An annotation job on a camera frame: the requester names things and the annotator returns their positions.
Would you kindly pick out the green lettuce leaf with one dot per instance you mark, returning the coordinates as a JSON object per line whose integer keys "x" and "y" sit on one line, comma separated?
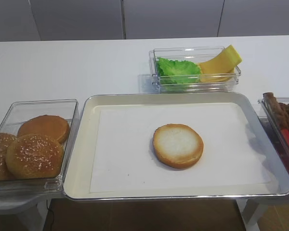
{"x": 174, "y": 72}

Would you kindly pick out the clear lettuce cheese container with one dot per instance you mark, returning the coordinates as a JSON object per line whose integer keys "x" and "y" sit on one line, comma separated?
{"x": 195, "y": 55}

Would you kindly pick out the bottom bun on tray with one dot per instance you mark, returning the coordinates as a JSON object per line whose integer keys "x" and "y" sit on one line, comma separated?
{"x": 177, "y": 145}

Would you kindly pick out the white paper tray liner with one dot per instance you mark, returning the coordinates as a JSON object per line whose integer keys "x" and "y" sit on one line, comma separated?
{"x": 124, "y": 159}

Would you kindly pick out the white metal serving tray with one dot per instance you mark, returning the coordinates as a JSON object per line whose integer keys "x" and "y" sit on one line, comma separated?
{"x": 77, "y": 183}

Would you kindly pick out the yellow cheese slices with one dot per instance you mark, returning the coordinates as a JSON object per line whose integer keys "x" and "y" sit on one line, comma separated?
{"x": 221, "y": 67}

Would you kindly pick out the plain bun bottom in container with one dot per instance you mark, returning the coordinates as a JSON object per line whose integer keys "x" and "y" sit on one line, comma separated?
{"x": 50, "y": 125}

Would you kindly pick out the front sesame bun top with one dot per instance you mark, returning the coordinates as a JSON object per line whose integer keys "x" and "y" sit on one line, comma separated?
{"x": 34, "y": 156}

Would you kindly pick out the sesame bun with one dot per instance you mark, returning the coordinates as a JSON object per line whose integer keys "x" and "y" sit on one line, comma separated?
{"x": 5, "y": 140}
{"x": 34, "y": 156}

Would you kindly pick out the clear left bun container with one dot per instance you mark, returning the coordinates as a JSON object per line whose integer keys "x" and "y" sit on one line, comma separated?
{"x": 19, "y": 113}

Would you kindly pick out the clear right ingredient container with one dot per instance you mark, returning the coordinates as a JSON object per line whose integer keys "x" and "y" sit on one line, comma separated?
{"x": 285, "y": 153}

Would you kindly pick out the left sesame bun top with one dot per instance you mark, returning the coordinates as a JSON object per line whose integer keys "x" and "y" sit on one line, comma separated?
{"x": 5, "y": 140}

